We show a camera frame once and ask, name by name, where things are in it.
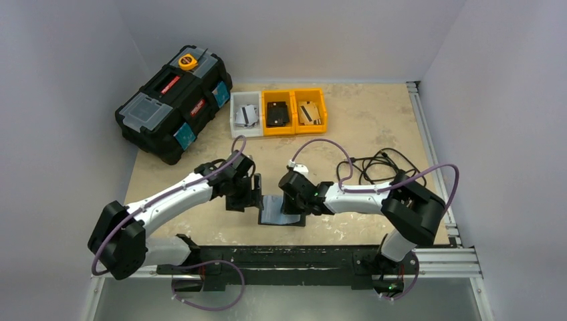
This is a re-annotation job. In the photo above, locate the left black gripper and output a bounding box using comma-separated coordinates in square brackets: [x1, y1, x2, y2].
[227, 173, 263, 212]

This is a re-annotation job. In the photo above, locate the black leather card holder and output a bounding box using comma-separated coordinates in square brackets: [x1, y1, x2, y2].
[258, 195, 306, 227]

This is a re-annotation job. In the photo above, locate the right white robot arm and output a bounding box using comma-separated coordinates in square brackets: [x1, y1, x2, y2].
[278, 170, 446, 272]

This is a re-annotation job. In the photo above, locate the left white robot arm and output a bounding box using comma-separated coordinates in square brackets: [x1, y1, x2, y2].
[88, 150, 260, 280]

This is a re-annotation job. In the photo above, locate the silver credit cards stack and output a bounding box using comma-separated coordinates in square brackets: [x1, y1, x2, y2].
[234, 104, 259, 128]

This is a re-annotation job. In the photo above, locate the gold credit cards stack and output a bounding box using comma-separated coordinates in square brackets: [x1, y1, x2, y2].
[298, 101, 321, 126]

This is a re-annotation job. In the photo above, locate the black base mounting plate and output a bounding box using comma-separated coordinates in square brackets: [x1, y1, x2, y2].
[156, 245, 418, 294]

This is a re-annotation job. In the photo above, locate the white plastic bin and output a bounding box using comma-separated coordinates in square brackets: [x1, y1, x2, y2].
[229, 91, 264, 138]

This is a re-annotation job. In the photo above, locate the middle yellow plastic bin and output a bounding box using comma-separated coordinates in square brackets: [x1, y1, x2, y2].
[261, 90, 298, 136]

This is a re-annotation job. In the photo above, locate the yellow plastic bin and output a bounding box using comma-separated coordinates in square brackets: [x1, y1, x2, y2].
[292, 88, 328, 134]
[261, 90, 298, 136]

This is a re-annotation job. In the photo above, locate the black plastic toolbox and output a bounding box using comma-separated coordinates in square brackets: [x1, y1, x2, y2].
[114, 45, 233, 165]

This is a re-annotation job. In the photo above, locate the right yellow plastic bin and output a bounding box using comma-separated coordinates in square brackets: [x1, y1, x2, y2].
[292, 88, 328, 134]

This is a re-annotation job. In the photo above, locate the yellow tape measure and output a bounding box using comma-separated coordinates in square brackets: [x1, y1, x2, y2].
[178, 53, 199, 71]

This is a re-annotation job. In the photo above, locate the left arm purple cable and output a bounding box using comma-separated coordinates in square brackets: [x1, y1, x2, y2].
[91, 135, 247, 276]

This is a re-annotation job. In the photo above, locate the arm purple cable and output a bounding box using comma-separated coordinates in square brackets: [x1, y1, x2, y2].
[91, 135, 247, 276]
[290, 138, 460, 218]

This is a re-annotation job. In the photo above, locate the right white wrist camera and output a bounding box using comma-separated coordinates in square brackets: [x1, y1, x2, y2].
[287, 160, 309, 177]

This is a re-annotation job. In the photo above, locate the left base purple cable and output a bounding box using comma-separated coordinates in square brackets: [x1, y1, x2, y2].
[171, 259, 246, 312]

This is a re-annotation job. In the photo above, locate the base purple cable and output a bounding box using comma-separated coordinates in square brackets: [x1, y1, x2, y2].
[377, 261, 423, 302]
[171, 259, 246, 312]

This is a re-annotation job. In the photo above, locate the black cable on table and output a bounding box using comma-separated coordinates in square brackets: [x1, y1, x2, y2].
[336, 148, 428, 187]

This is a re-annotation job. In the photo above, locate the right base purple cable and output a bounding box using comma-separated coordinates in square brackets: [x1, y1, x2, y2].
[377, 261, 423, 302]

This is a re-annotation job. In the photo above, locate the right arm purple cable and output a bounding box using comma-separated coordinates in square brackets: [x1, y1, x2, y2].
[290, 138, 460, 218]

